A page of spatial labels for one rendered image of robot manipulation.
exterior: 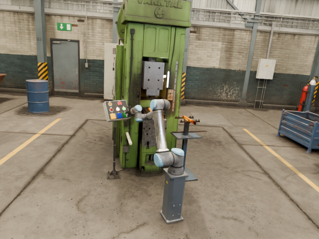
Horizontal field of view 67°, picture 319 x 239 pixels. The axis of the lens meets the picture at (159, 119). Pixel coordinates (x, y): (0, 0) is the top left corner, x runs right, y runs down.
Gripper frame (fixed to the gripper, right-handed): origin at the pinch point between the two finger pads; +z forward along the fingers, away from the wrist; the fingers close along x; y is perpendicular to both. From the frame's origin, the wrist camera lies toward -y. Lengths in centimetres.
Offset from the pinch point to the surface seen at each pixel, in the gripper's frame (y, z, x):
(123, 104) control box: -15.6, 2.0, 1.3
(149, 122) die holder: 16.8, 2.9, 38.3
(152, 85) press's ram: -34, -22, 43
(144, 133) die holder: 30.0, 13.7, 32.5
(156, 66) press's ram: -58, -37, 48
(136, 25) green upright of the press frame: -117, -43, 26
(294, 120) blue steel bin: 69, -28, 434
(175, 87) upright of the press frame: -28, -23, 87
